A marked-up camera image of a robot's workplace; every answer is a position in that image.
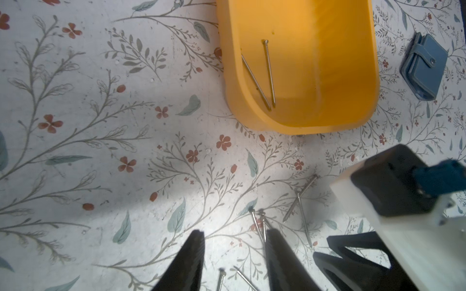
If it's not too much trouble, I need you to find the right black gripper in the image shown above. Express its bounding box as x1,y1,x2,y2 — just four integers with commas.
313,162,466,291

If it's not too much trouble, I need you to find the yellow plastic storage box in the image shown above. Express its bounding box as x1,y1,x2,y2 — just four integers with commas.
217,1,379,135

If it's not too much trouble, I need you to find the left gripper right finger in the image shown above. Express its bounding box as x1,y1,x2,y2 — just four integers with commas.
265,229,320,291

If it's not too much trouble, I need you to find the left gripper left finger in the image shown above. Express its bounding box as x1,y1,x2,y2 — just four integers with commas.
152,230,205,291

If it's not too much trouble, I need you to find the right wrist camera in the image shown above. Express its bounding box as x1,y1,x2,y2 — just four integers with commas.
351,144,466,218

